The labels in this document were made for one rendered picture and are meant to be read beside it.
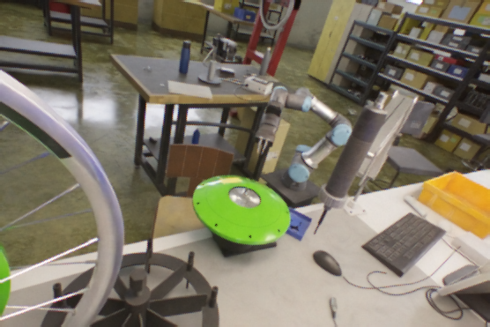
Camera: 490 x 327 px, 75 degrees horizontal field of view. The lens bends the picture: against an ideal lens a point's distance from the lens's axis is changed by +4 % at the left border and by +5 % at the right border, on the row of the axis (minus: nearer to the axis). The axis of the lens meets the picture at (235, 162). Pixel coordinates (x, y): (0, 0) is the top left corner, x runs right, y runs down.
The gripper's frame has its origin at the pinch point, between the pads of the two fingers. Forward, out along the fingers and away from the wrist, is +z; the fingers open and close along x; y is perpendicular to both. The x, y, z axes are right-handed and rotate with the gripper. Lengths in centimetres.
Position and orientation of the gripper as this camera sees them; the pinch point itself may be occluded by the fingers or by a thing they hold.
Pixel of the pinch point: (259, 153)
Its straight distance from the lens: 113.3
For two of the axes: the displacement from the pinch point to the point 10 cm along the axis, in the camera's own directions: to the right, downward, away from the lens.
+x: -9.5, -3.1, 0.8
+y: -0.6, 4.3, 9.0
